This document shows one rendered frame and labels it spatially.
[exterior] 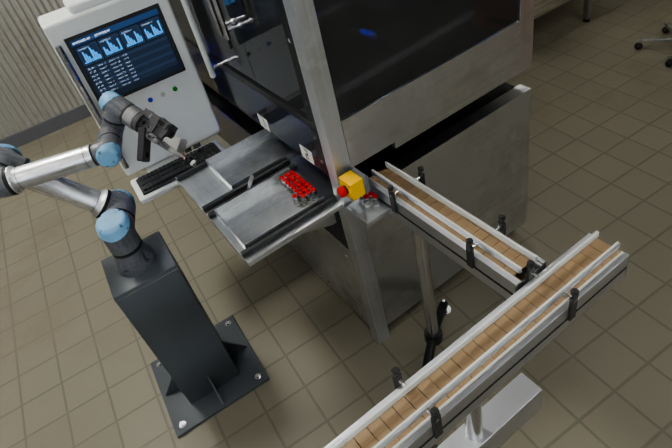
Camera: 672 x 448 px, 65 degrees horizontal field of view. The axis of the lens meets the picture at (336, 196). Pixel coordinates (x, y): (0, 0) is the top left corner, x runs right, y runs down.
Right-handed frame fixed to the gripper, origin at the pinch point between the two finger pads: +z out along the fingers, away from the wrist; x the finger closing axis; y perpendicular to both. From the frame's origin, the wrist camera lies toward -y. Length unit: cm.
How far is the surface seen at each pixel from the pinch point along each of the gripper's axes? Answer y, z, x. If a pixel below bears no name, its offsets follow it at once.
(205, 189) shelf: -10.2, -4.0, 41.3
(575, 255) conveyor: 40, 118, -6
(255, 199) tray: -1.3, 18.7, 33.3
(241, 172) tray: 3.4, 3.2, 46.4
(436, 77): 72, 53, 25
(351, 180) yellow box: 24, 50, 12
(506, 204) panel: 58, 105, 102
